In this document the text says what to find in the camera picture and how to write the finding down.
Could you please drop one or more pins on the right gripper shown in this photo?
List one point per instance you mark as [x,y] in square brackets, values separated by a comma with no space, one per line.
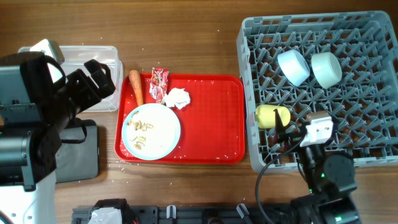
[290,135]

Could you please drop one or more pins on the yellow cup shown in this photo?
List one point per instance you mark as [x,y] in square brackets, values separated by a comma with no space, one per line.
[265,116]

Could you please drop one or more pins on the light blue bowl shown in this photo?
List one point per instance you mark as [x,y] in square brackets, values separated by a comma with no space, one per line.
[294,66]

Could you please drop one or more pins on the white tissue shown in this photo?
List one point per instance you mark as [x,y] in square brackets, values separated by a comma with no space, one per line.
[177,97]

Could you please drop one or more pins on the red snack wrapper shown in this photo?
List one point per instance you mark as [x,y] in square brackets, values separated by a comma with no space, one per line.
[159,84]

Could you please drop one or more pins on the light blue plate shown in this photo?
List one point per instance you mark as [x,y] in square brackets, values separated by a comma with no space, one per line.
[166,134]

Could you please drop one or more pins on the orange carrot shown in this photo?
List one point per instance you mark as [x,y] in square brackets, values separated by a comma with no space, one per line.
[135,80]

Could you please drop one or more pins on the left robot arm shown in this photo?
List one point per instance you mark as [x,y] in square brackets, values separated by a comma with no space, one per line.
[29,143]

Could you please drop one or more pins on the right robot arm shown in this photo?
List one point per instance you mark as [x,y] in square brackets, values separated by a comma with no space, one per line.
[329,177]

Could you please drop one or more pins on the grey dishwasher rack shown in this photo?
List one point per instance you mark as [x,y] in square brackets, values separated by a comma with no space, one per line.
[364,102]

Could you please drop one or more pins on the red serving tray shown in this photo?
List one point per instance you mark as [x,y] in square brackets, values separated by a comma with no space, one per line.
[212,125]

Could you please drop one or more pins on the food scraps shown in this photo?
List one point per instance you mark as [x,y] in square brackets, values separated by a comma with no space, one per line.
[140,127]

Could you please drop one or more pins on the black tray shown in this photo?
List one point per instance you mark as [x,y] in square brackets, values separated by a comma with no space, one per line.
[79,161]

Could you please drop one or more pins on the clear plastic bin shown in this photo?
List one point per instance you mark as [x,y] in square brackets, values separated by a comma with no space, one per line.
[69,79]

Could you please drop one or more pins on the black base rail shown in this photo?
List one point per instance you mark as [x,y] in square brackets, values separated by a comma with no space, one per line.
[118,210]

